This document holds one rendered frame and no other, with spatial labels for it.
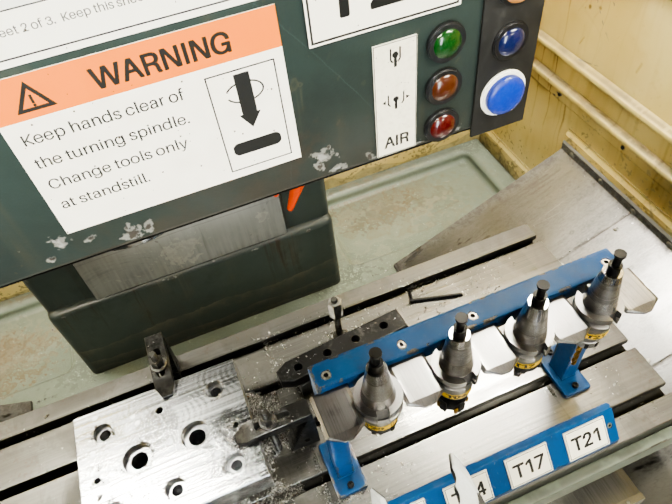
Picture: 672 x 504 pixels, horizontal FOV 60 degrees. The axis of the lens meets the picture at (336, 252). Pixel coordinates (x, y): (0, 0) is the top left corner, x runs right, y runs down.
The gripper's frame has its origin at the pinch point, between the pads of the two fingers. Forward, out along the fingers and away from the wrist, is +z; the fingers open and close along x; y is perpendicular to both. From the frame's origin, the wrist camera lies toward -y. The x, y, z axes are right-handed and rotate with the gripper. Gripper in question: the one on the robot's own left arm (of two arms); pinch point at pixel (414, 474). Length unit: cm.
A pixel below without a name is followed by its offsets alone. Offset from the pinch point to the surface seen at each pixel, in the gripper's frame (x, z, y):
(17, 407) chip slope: -72, 69, 58
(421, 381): 5.9, 9.7, -1.7
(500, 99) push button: 9.6, 8.3, -45.2
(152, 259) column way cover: -27, 71, 26
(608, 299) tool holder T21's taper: 32.1, 8.5, -5.7
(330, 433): -7.4, 8.0, -1.8
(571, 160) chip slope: 80, 66, 37
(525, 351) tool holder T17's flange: 19.8, 7.7, -2.5
